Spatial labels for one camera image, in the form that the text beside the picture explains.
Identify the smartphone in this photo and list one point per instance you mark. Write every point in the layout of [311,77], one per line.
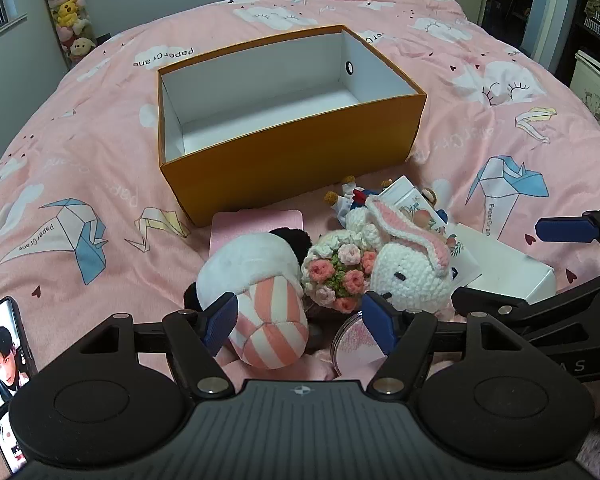
[0,360]

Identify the white crochet rabbit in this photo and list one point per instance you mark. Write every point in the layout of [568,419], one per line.
[410,270]

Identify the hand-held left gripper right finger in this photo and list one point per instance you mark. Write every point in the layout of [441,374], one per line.
[380,327]

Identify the orange cardboard box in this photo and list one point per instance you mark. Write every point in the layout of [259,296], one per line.
[280,160]

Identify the white box with peach print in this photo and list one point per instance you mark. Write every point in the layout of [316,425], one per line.
[405,195]

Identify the panda plush with striped pants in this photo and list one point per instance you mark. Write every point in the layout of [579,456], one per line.
[260,280]

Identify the round pink compact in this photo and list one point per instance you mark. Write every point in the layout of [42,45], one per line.
[352,345]

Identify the stack of plush toys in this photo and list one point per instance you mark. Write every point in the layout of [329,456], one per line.
[67,10]

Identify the white storage cabinet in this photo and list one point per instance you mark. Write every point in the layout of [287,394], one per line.
[597,90]

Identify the pink box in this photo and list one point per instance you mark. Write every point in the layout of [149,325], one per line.
[250,222]

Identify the long white box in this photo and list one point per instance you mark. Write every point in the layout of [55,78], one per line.
[510,270]

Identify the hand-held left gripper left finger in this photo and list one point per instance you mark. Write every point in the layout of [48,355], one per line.
[221,324]

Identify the crochet flower bouquet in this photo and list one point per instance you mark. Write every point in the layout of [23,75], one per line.
[337,265]

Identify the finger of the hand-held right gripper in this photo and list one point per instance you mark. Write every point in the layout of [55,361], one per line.
[500,307]
[565,230]

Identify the plush doll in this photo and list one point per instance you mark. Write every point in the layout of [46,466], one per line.
[352,199]

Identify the pink printed blanket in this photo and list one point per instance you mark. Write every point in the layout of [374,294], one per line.
[105,135]

